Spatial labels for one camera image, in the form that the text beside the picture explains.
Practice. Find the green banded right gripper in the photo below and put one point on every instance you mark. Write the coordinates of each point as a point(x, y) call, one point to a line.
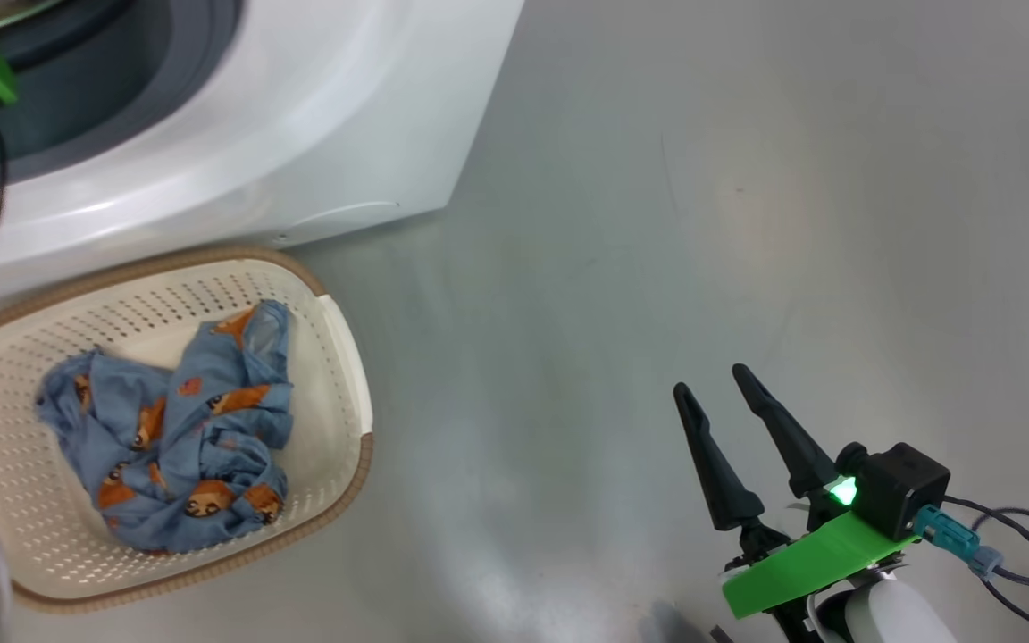
point(809, 563)

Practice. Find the blue sloth print garment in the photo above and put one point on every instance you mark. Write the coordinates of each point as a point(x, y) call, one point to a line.
point(175, 429)

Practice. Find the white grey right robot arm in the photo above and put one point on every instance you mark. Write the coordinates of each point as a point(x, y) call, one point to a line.
point(890, 616)

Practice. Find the grey rubber door gasket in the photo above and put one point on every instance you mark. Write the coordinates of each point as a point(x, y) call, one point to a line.
point(104, 80)

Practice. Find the white front-load washing machine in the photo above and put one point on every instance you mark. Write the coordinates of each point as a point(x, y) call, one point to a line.
point(300, 116)

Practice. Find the cream perforated laundry basket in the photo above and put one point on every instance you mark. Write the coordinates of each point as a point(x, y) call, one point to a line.
point(318, 375)

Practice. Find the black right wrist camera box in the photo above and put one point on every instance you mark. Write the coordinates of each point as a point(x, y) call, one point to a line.
point(903, 487)

